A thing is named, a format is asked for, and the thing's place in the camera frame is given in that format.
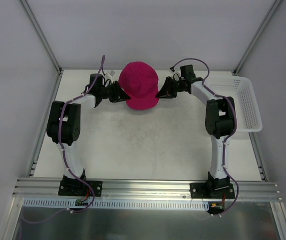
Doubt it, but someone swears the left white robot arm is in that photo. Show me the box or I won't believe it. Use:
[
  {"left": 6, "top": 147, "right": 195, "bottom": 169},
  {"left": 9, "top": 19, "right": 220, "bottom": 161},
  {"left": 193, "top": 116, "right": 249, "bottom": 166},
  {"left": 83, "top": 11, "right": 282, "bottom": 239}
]
[{"left": 46, "top": 73, "right": 130, "bottom": 202}]

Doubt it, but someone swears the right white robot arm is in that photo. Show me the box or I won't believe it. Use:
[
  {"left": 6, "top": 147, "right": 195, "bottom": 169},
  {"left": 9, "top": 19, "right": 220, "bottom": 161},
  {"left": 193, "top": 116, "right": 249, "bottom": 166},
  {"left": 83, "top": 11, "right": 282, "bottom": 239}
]
[{"left": 156, "top": 64, "right": 237, "bottom": 199}]

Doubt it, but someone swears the white plastic basket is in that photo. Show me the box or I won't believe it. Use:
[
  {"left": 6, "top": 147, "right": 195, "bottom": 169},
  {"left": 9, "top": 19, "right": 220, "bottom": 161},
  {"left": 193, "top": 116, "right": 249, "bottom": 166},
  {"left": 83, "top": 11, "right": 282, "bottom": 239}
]
[{"left": 205, "top": 75, "right": 263, "bottom": 133}]

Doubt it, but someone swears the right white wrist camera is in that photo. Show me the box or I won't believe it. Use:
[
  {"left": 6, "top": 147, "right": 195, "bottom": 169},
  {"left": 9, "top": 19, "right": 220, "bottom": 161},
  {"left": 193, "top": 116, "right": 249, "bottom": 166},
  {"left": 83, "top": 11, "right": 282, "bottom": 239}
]
[{"left": 170, "top": 66, "right": 181, "bottom": 81}]

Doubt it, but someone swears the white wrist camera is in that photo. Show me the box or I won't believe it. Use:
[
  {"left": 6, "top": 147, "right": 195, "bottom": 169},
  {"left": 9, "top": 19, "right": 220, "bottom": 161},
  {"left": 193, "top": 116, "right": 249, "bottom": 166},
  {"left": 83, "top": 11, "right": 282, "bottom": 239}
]
[
  {"left": 104, "top": 70, "right": 115, "bottom": 82},
  {"left": 170, "top": 66, "right": 181, "bottom": 81}
]

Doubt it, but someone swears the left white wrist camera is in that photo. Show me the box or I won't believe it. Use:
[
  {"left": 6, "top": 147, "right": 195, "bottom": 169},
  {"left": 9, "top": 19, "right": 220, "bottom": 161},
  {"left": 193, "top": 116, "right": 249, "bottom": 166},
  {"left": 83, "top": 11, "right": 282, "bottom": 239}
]
[{"left": 104, "top": 70, "right": 115, "bottom": 82}]

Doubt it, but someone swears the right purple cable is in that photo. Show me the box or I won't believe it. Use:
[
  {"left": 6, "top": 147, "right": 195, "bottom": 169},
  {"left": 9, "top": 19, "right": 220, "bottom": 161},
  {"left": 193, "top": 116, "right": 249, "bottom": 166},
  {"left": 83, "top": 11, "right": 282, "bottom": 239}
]
[{"left": 170, "top": 57, "right": 241, "bottom": 220}]

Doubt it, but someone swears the left aluminium frame post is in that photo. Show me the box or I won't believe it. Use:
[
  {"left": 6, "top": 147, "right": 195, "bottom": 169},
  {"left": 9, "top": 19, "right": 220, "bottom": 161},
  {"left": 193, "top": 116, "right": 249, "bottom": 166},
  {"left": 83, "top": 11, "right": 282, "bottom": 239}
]
[{"left": 18, "top": 0, "right": 62, "bottom": 74}]

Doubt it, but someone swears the aluminium frame post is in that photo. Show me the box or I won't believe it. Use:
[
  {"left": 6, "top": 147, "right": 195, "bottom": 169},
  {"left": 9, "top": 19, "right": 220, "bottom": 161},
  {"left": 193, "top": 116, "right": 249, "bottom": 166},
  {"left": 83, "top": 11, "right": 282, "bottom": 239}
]
[
  {"left": 18, "top": 0, "right": 62, "bottom": 74},
  {"left": 232, "top": 0, "right": 283, "bottom": 76}
]

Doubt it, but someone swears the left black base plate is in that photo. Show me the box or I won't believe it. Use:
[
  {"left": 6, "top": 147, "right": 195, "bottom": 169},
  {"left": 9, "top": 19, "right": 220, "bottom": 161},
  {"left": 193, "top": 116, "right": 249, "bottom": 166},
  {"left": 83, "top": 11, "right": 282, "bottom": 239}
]
[{"left": 58, "top": 178, "right": 103, "bottom": 197}]

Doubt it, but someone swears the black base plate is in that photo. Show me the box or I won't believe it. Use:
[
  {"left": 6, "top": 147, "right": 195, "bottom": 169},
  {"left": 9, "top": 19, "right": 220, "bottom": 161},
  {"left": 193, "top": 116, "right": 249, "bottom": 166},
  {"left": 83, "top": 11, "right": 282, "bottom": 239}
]
[
  {"left": 190, "top": 181, "right": 236, "bottom": 200},
  {"left": 58, "top": 178, "right": 103, "bottom": 197}
]

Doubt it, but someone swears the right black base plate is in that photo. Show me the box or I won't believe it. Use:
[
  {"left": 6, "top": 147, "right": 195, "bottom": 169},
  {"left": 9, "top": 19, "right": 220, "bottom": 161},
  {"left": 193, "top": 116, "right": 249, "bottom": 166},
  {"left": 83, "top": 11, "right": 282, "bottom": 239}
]
[{"left": 190, "top": 181, "right": 236, "bottom": 200}]

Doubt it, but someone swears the white slotted cable duct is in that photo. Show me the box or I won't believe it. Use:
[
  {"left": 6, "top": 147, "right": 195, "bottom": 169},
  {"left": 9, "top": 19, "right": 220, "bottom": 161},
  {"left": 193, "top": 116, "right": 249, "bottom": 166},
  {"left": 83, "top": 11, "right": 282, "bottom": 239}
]
[{"left": 22, "top": 197, "right": 209, "bottom": 211}]

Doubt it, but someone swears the aluminium mounting rail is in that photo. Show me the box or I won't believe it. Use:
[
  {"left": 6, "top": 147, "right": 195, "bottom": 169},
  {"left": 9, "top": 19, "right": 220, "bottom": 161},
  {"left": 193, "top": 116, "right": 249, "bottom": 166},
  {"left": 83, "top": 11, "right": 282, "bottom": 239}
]
[{"left": 12, "top": 177, "right": 283, "bottom": 202}]

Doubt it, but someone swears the right aluminium frame post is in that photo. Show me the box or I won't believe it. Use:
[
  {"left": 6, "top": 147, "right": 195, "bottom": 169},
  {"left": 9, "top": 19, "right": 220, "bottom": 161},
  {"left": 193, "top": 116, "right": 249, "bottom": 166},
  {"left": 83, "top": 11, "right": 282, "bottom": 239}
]
[{"left": 232, "top": 0, "right": 283, "bottom": 76}]

